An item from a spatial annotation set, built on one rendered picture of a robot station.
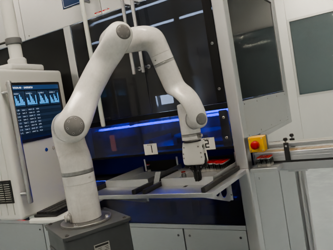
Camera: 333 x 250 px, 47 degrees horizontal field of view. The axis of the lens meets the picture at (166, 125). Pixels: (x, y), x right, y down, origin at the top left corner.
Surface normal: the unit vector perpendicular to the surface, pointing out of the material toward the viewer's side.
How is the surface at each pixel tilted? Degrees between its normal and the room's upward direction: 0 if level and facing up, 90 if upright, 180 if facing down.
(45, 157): 90
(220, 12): 90
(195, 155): 92
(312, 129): 90
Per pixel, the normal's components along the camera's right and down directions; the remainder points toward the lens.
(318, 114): -0.50, 0.13
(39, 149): 0.91, -0.13
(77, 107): 0.37, -0.53
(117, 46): 0.11, 0.54
